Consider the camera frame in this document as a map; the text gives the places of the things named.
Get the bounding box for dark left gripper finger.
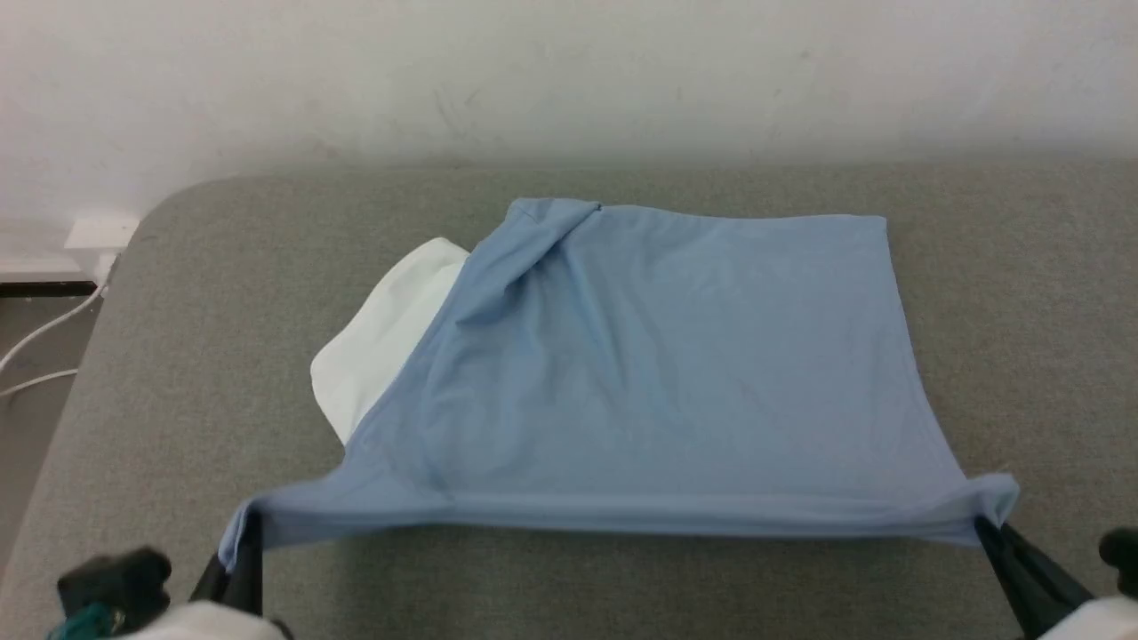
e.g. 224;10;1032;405
233;510;266;618
189;551;237;607

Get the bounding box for long white power cable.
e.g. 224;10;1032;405
0;267;115;374

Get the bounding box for short white power cable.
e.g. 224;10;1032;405
0;367;81;398

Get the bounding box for teal camera cable connector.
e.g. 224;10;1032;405
46;604;121;640

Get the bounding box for grey fabric sofa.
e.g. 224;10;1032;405
0;160;1138;640

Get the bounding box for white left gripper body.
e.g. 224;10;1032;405
111;599;290;640

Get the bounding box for white wall socket box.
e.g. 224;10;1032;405
63;215;141;285

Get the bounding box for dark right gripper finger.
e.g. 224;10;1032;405
974;516;1054;639
998;523;1096;623

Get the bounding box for blue polo shirt white sleeves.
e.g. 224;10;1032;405
217;197;1022;575

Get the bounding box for black skirting strip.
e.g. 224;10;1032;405
0;281;98;298

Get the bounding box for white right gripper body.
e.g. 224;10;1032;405
1036;594;1138;640

